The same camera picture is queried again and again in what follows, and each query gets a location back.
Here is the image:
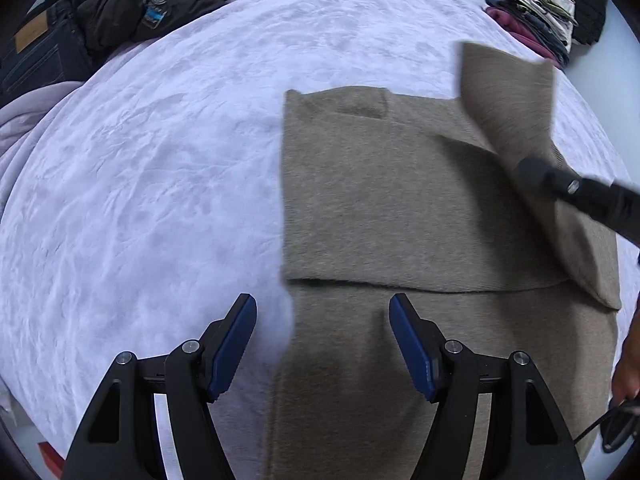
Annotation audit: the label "black jacket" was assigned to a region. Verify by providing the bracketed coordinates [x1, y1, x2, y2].
[45, 0, 243, 53]

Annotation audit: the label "black cable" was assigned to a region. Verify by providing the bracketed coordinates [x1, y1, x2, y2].
[572, 407, 613, 446]

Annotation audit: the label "person's right hand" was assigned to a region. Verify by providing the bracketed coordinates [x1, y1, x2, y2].
[611, 305, 640, 403]

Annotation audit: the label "stack of folded clothes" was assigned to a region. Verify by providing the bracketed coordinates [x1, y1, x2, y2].
[484, 0, 578, 70]

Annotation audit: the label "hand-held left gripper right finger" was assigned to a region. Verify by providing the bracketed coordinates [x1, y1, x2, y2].
[389, 293, 586, 480]

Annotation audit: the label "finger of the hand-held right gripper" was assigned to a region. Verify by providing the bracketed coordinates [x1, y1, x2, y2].
[515, 156, 640, 247]

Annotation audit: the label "dark blue jeans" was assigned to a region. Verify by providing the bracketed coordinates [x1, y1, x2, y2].
[0, 0, 96, 106]

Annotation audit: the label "black quilted cushion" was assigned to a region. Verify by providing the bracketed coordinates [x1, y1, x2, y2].
[567, 0, 608, 47]

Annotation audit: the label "lilac quilt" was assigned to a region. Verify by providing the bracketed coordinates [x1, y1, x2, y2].
[0, 80, 86, 211]

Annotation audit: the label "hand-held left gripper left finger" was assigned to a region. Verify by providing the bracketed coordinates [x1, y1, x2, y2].
[60, 293, 258, 480]

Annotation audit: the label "pale lilac plush blanket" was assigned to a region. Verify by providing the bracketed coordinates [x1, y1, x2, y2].
[0, 0, 636, 471]

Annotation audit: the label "taupe knit sweater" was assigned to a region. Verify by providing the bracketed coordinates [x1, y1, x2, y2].
[262, 42, 623, 480]

